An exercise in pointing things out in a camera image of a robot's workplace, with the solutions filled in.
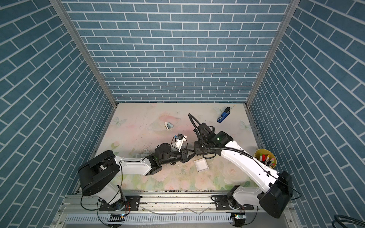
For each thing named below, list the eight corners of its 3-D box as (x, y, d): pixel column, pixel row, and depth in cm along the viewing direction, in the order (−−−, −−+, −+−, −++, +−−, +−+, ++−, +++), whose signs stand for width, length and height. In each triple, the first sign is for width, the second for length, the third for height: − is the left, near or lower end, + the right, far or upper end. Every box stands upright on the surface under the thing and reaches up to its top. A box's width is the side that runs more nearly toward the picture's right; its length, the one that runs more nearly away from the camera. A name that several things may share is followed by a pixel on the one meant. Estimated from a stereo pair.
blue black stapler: (216, 121, 112) (217, 117, 108) (226, 110, 120) (227, 106, 116) (220, 124, 110) (221, 120, 106) (230, 112, 118) (231, 108, 114)
